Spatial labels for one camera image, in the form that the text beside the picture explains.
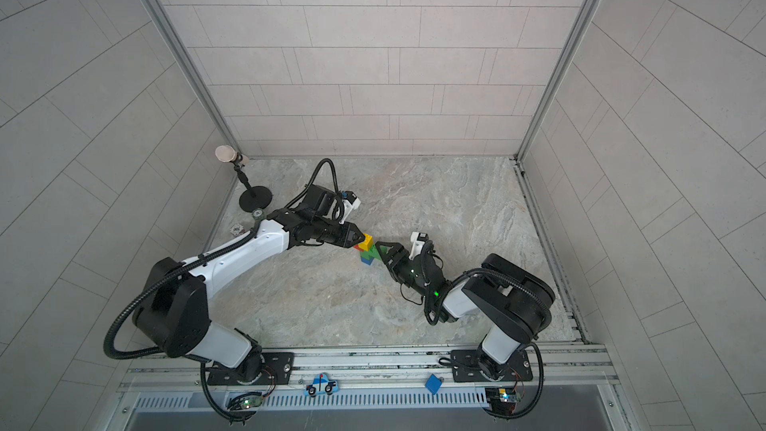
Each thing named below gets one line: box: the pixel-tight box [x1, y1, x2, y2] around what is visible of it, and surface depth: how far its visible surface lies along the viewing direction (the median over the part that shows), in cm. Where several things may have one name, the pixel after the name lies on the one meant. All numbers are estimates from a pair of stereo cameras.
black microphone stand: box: [214, 144, 274, 213], surface depth 103 cm
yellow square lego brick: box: [358, 232, 375, 252], surface depth 82 cm
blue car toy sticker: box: [303, 372, 341, 399], surface depth 69 cm
